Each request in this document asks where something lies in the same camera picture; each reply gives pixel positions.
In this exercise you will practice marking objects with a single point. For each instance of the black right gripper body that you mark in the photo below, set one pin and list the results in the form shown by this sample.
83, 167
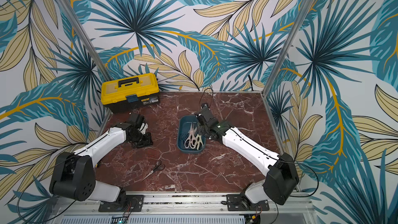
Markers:
202, 120

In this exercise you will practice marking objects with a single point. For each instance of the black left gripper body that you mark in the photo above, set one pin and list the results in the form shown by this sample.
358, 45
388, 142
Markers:
143, 140

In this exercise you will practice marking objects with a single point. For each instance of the teal plastic storage box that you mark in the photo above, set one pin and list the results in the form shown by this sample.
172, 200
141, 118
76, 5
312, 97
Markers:
184, 127

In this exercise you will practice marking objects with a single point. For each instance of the pink handled kitchen scissors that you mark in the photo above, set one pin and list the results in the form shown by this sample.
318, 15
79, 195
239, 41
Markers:
191, 140

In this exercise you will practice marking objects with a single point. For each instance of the thin black scissors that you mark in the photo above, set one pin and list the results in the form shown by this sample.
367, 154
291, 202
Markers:
159, 166

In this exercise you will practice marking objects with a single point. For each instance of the cream handled kitchen scissors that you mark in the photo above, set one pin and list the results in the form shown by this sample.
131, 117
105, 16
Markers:
197, 142

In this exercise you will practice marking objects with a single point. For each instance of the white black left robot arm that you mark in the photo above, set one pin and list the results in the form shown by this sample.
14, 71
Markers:
73, 175

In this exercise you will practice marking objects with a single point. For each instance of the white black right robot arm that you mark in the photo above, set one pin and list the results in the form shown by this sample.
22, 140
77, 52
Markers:
281, 176

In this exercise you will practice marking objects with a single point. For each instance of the yellow black toolbox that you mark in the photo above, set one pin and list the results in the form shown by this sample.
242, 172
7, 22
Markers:
126, 94

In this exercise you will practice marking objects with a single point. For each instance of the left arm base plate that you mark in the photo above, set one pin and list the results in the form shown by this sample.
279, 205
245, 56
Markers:
124, 202

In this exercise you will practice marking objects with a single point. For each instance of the aluminium front rail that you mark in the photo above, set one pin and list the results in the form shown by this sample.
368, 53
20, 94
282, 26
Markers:
186, 208

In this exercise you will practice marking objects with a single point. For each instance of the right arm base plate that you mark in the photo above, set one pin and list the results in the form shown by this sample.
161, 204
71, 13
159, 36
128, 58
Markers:
238, 203

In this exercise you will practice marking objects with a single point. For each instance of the left aluminium frame post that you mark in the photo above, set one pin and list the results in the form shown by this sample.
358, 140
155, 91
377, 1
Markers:
84, 38

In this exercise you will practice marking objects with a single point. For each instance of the aluminium frame post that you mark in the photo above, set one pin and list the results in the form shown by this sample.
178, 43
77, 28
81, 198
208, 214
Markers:
301, 15
84, 38

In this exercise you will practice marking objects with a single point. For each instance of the right aluminium frame post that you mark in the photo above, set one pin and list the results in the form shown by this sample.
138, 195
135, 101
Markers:
301, 15

